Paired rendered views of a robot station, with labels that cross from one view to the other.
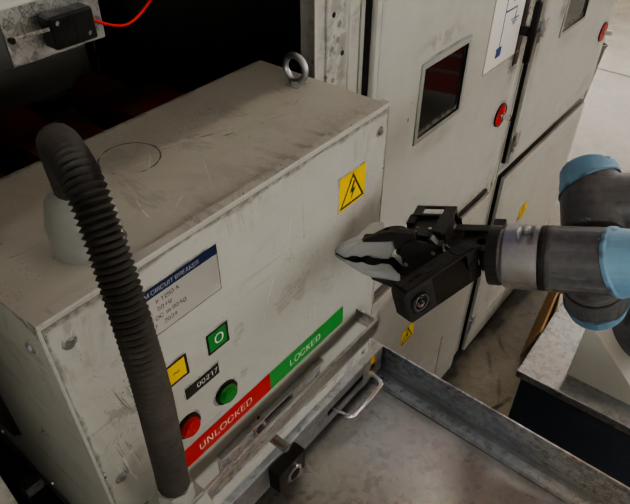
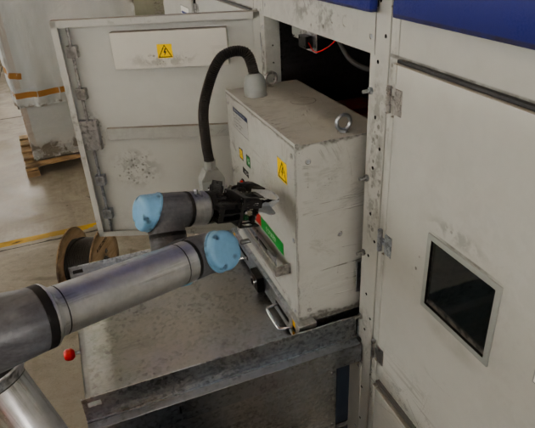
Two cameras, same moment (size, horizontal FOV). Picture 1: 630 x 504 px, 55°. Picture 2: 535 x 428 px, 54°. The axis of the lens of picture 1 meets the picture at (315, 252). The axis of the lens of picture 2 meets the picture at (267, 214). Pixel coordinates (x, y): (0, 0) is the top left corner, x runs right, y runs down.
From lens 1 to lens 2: 1.56 m
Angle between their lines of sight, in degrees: 92
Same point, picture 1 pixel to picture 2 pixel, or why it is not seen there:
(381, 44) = (391, 166)
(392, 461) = (239, 331)
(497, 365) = not seen: outside the picture
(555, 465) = (172, 385)
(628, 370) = not seen: outside the picture
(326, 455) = (262, 310)
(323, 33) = (372, 124)
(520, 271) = not seen: hidden behind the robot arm
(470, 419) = (232, 369)
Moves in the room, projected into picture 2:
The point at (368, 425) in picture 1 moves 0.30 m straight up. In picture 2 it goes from (267, 331) to (261, 235)
